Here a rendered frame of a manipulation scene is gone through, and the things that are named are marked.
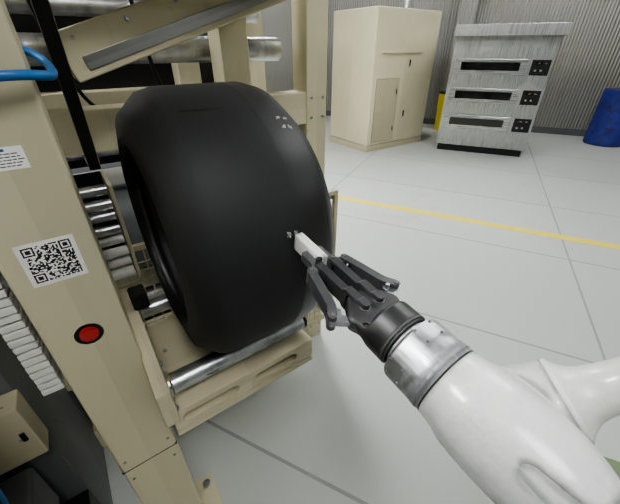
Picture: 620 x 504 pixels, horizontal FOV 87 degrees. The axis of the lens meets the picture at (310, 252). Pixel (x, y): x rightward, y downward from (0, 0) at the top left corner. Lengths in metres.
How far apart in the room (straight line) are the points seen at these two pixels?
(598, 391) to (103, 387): 0.81
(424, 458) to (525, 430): 1.39
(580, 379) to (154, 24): 1.05
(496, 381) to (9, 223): 0.64
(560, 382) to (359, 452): 1.28
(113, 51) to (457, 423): 0.96
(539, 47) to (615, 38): 2.62
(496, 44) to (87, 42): 5.72
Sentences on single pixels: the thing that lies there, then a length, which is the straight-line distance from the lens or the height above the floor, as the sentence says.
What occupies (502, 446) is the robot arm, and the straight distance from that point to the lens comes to 0.36.
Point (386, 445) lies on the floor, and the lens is 1.73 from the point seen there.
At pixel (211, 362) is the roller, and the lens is 0.79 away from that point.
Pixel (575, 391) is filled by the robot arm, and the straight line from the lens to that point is 0.51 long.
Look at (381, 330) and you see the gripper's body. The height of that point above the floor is 1.23.
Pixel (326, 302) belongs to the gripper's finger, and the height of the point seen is 1.23.
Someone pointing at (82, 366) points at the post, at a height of 0.99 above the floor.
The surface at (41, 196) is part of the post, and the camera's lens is 0.61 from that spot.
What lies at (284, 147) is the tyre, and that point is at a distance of 0.57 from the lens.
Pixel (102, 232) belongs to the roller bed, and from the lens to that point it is 1.07.
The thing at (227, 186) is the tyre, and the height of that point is 1.33.
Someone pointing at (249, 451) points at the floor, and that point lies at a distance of 1.71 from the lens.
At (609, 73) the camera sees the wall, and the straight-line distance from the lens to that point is 8.74.
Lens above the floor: 1.50
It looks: 32 degrees down
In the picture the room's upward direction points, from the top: straight up
